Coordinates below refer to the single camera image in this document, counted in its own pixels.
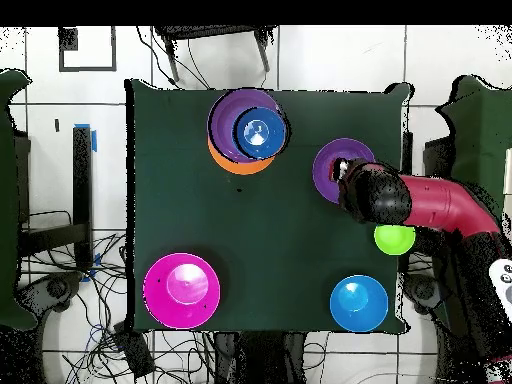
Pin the small dark blue bowl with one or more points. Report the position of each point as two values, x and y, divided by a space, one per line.
260 132

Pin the large orange bowl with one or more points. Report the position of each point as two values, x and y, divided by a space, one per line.
240 168

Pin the small green bowl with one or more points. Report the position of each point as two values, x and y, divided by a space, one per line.
394 242

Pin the purple shallow bowl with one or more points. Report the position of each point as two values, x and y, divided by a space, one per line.
222 128
324 176

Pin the light blue bowl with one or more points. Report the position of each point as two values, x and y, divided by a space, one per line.
358 308

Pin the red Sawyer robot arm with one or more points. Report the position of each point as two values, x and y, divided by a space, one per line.
440 204

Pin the dark green tablecloth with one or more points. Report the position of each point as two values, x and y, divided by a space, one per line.
240 240

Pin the grey chair base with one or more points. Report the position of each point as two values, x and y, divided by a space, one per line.
52 290
424 292

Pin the green cloth side table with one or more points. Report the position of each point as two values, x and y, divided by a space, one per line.
8 180
480 132

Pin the black stool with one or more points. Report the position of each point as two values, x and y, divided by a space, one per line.
208 31

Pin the large pink bowl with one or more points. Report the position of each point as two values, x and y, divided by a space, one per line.
182 296

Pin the blue tape strip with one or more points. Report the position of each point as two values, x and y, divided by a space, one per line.
94 140

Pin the black power strip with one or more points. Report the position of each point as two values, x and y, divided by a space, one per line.
138 360

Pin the small black floor marker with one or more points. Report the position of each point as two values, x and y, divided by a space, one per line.
57 125

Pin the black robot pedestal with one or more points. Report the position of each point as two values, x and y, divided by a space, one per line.
260 360

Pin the black stand frame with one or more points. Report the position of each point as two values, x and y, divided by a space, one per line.
82 180

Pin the black square floor frame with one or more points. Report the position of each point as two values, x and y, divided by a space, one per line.
61 56

